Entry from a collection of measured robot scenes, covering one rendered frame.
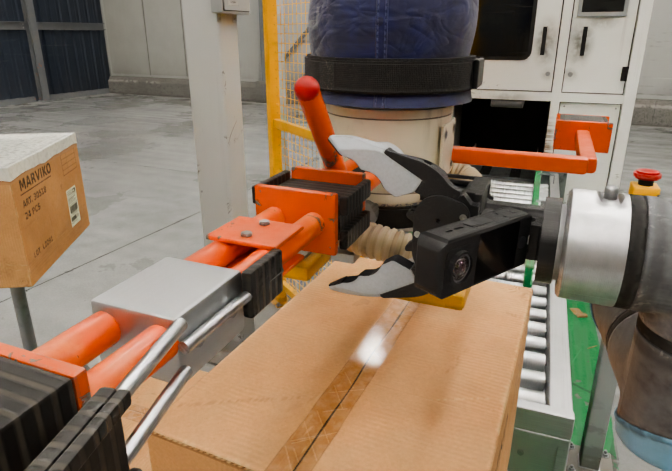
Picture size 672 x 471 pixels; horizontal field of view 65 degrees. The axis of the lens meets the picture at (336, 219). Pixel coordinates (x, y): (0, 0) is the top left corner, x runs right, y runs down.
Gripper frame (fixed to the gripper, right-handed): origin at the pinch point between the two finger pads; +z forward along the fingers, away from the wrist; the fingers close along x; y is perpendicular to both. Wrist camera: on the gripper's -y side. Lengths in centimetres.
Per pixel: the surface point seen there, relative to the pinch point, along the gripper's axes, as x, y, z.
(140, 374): 1.5, -26.9, -2.9
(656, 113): -105, 930, -159
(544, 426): -67, 64, -25
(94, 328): 0.7, -23.7, 3.4
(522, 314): -30, 44, -17
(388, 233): -4.4, 9.3, -3.4
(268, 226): 1.4, -7.3, 1.7
